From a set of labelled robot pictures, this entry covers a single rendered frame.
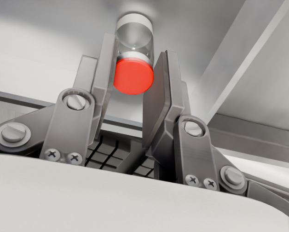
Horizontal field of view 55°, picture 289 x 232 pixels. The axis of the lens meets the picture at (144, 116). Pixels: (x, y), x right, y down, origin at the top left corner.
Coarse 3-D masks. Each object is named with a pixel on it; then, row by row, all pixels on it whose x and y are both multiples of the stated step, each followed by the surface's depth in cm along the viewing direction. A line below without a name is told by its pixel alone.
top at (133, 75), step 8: (120, 64) 12; (128, 64) 12; (136, 64) 12; (144, 64) 13; (120, 72) 13; (128, 72) 13; (136, 72) 13; (144, 72) 13; (152, 72) 13; (120, 80) 13; (128, 80) 13; (136, 80) 13; (144, 80) 13; (152, 80) 13; (120, 88) 13; (128, 88) 14; (136, 88) 13; (144, 88) 13
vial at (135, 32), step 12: (120, 24) 15; (132, 24) 15; (144, 24) 15; (120, 36) 14; (132, 36) 14; (144, 36) 14; (120, 48) 13; (132, 48) 13; (144, 48) 13; (144, 60) 13
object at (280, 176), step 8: (232, 160) 39; (240, 160) 39; (248, 160) 39; (240, 168) 40; (248, 168) 40; (256, 168) 40; (264, 168) 40; (272, 168) 41; (280, 168) 42; (288, 168) 43; (256, 176) 41; (264, 176) 41; (272, 176) 41; (280, 176) 42; (288, 176) 42; (280, 184) 43; (288, 184) 43
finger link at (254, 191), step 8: (248, 184) 10; (256, 184) 10; (248, 192) 10; (256, 192) 10; (264, 192) 10; (272, 192) 10; (264, 200) 10; (272, 200) 10; (280, 200) 10; (280, 208) 10; (288, 208) 10; (288, 216) 10
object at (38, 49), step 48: (0, 0) 15; (48, 0) 15; (96, 0) 15; (144, 0) 15; (192, 0) 15; (240, 0) 15; (288, 0) 12; (0, 48) 17; (48, 48) 17; (96, 48) 17; (192, 48) 17; (240, 48) 14; (0, 96) 16; (48, 96) 16; (192, 96) 20
